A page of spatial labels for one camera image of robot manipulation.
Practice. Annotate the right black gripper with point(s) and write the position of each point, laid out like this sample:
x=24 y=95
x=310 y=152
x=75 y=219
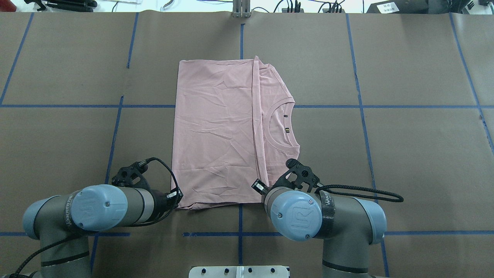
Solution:
x=257 y=186

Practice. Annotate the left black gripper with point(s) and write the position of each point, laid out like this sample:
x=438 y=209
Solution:
x=158 y=200

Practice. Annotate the pink Snoopy t-shirt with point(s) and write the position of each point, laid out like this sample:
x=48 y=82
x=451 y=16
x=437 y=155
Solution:
x=232 y=126

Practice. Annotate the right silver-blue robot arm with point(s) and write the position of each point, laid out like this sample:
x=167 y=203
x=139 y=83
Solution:
x=348 y=226

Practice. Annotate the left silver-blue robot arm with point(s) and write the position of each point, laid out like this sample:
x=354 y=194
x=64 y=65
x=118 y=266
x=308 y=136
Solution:
x=62 y=224

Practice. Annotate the white mounting plate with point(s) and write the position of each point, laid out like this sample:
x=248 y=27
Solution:
x=262 y=271

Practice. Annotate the black equipment box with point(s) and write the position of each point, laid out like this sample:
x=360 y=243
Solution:
x=421 y=6

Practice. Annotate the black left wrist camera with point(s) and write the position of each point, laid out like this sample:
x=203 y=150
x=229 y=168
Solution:
x=132 y=176

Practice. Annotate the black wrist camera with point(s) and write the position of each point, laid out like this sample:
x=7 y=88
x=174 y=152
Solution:
x=132 y=176
x=303 y=175

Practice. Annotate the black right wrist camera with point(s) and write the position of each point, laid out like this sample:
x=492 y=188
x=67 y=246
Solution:
x=303 y=175

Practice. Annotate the aluminium frame post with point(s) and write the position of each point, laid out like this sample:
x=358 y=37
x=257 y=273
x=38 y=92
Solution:
x=241 y=9

